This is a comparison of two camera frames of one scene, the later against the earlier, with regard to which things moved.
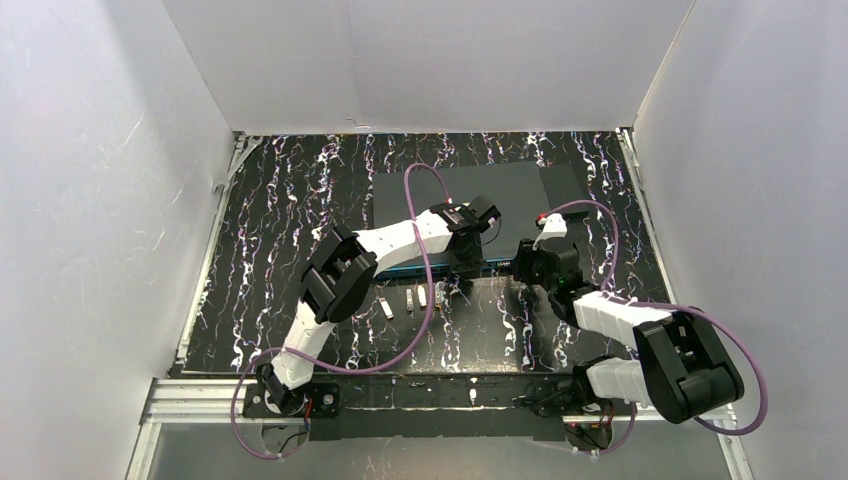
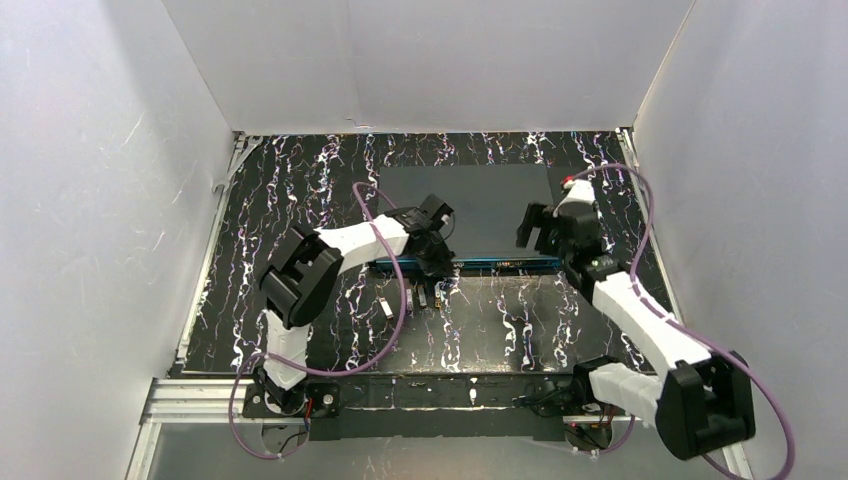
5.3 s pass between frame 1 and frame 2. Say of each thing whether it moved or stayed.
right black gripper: moved
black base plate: stayed
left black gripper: moved
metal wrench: stayed
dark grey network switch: stayed
